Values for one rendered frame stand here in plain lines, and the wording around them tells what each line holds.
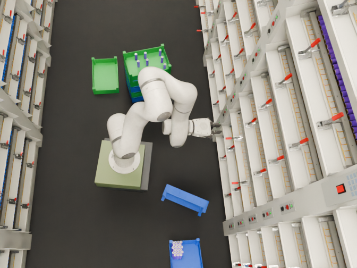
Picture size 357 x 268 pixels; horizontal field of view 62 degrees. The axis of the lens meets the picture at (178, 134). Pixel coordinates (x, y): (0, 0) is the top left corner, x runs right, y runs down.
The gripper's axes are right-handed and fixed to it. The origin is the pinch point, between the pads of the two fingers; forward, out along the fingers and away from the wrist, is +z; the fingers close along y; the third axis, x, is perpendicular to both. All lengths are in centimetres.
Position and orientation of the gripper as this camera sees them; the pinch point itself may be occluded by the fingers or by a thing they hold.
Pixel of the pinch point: (217, 128)
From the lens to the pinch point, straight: 168.4
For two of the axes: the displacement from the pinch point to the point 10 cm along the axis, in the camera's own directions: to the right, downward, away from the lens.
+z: 9.6, 0.3, 2.7
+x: -2.6, 3.8, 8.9
